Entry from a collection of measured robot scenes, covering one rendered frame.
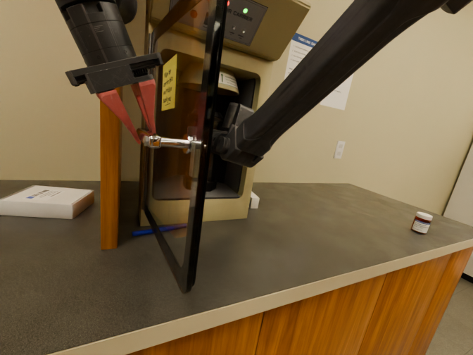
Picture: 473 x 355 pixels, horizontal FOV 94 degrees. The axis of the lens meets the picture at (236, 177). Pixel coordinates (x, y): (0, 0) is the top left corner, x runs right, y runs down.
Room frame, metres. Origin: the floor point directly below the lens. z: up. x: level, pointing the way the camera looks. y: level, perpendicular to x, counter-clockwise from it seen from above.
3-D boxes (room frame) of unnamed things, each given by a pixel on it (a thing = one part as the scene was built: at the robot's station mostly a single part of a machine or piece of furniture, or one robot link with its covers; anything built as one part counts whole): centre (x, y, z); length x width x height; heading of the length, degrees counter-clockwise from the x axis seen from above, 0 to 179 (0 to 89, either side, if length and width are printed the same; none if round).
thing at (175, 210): (0.38, 0.13, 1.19); 0.30 x 0.01 x 0.40; 34
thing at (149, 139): (0.30, 0.11, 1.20); 0.10 x 0.05 x 0.03; 34
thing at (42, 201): (0.54, 0.48, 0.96); 0.16 x 0.12 x 0.04; 101
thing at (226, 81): (0.69, 0.12, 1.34); 0.18 x 0.18 x 0.05
